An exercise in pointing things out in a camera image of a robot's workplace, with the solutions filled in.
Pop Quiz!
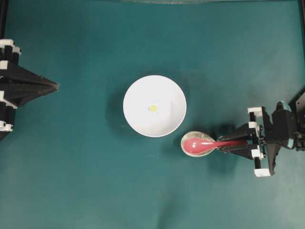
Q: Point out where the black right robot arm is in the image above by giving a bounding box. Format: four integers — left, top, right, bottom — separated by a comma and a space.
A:
217, 94, 305, 177

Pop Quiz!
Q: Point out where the speckled white spoon rest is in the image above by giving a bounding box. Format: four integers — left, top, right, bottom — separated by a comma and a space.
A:
181, 131, 215, 157

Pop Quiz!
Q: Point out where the yellow hexagonal prism block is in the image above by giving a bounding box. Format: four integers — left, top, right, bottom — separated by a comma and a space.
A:
148, 105, 157, 112

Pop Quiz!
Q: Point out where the green table mat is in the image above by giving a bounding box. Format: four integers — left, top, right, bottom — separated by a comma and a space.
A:
0, 0, 305, 229

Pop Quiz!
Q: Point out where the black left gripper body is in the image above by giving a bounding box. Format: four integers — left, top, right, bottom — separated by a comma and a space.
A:
0, 39, 21, 140

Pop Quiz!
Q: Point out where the pink spoon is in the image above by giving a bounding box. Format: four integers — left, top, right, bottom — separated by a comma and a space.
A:
183, 137, 247, 155

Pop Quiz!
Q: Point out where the white bowl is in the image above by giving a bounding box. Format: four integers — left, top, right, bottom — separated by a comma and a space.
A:
122, 75, 187, 137

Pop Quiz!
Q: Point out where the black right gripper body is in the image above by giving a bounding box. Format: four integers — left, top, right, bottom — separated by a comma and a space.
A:
247, 107, 278, 177

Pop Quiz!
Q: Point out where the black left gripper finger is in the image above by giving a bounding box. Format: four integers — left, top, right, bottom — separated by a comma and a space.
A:
3, 83, 59, 107
0, 61, 58, 86

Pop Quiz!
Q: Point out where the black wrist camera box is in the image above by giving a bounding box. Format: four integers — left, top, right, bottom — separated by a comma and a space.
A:
272, 101, 296, 149

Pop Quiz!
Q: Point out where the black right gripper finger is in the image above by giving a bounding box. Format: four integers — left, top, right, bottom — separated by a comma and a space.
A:
217, 122, 259, 143
219, 144, 261, 160

